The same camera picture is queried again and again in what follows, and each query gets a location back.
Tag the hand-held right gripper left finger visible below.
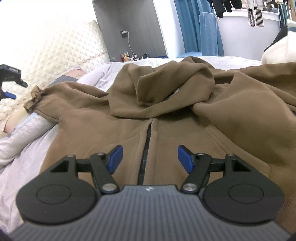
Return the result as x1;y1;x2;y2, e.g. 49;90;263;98
50;145;123;194

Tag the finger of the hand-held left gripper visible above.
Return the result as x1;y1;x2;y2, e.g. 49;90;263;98
0;87;16;100

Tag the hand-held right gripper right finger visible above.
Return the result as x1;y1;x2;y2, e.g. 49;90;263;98
178;145;252;194

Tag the brown hoodie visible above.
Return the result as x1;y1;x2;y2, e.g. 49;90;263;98
24;56;296;223

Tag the pale dotted duvet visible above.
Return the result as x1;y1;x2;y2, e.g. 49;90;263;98
0;63;126;232

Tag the patchwork pillow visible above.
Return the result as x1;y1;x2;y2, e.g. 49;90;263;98
5;67;87;133

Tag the cream quilted headboard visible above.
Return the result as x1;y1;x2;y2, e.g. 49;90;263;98
0;20;110;123

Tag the cluster of toiletry bottles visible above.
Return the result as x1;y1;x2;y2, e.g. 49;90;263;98
120;53;138;62

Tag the blue curtain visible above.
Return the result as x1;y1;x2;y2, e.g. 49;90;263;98
173;0;225;57

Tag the white and grey garment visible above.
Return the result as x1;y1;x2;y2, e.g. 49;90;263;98
261;35;296;67

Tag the black hanging jacket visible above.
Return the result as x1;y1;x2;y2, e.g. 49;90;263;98
207;0;243;18

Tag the black garment pile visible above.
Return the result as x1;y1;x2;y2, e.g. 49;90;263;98
265;24;289;52

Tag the striped hanging garment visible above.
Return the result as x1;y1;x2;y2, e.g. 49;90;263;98
247;7;265;28

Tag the white patterned hanging garment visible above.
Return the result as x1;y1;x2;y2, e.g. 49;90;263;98
242;0;266;11

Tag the white charging cable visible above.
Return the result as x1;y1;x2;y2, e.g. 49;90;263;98
127;35;137;58

